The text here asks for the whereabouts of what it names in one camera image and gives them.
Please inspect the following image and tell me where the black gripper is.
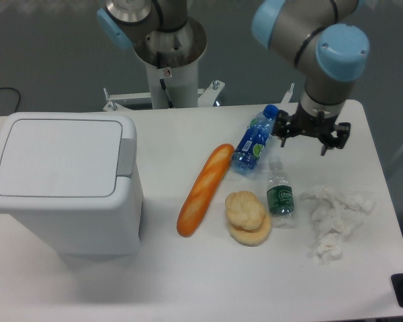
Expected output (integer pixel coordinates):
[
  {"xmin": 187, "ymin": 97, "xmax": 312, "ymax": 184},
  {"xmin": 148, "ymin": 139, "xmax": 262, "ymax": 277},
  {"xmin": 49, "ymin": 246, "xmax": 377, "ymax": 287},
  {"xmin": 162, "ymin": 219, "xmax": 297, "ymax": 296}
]
[{"xmin": 271, "ymin": 103, "xmax": 351, "ymax": 156}]

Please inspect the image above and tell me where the white plastic trash can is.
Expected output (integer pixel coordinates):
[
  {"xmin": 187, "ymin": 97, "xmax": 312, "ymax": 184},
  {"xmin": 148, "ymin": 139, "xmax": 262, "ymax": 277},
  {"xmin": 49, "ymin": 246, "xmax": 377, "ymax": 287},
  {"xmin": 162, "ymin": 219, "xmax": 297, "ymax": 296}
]
[{"xmin": 0, "ymin": 112, "xmax": 144, "ymax": 256}]

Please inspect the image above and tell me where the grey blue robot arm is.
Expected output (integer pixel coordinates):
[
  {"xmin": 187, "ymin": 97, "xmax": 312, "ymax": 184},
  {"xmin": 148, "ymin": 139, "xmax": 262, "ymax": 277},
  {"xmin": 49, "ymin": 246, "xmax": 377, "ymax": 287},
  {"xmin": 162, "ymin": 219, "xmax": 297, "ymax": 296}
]
[{"xmin": 97, "ymin": 1, "xmax": 369, "ymax": 151}]

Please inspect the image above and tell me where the blue plastic bottle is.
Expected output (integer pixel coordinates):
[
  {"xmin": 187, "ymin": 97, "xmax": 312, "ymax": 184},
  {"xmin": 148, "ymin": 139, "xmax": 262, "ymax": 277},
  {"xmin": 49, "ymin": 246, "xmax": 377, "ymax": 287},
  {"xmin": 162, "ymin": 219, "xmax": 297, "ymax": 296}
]
[{"xmin": 230, "ymin": 104, "xmax": 279, "ymax": 175}]

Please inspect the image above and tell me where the clear green-label water bottle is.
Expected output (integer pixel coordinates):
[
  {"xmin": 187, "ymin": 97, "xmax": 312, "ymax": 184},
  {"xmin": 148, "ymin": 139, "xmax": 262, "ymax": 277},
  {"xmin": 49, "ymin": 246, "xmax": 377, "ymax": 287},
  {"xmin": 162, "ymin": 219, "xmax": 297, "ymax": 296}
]
[{"xmin": 266, "ymin": 157, "xmax": 295, "ymax": 227}]

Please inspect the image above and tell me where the pale knotted bread roll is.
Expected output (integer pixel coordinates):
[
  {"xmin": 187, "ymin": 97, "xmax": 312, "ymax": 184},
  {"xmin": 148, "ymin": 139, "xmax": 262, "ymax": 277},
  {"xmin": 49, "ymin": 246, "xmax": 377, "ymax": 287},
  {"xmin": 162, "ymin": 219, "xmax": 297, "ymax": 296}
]
[{"xmin": 225, "ymin": 191, "xmax": 265, "ymax": 230}]

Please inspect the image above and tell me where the orange baguette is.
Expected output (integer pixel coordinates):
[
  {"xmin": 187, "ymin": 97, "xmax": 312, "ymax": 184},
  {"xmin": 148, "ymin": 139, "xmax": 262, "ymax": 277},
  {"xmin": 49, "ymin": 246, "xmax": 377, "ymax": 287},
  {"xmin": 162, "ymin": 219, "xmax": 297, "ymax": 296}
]
[{"xmin": 177, "ymin": 144, "xmax": 234, "ymax": 237}]

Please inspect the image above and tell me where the small crumpled white tissue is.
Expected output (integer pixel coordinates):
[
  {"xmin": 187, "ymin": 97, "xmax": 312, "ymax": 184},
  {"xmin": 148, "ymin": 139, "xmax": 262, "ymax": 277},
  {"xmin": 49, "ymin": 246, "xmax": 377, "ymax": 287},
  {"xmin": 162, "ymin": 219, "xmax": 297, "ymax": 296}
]
[{"xmin": 312, "ymin": 232, "xmax": 343, "ymax": 265}]

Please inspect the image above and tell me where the round flat bread bun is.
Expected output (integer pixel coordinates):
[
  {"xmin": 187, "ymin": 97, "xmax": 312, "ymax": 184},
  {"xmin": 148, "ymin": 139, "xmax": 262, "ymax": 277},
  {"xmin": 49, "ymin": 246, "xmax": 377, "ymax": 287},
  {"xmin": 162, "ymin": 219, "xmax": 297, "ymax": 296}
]
[{"xmin": 228, "ymin": 215, "xmax": 271, "ymax": 246}]

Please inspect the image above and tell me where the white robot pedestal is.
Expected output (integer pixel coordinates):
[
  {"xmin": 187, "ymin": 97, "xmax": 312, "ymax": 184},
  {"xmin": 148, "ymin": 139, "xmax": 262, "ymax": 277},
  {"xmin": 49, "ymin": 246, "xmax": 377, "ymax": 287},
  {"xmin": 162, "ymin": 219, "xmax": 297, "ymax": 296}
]
[{"xmin": 97, "ymin": 9, "xmax": 225, "ymax": 111}]

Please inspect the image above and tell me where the black floor cable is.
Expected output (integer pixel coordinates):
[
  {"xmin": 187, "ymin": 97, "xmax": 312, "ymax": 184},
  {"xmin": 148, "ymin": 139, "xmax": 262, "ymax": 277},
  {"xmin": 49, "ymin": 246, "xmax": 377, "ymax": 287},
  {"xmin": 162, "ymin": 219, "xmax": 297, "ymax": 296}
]
[{"xmin": 0, "ymin": 87, "xmax": 21, "ymax": 115}]

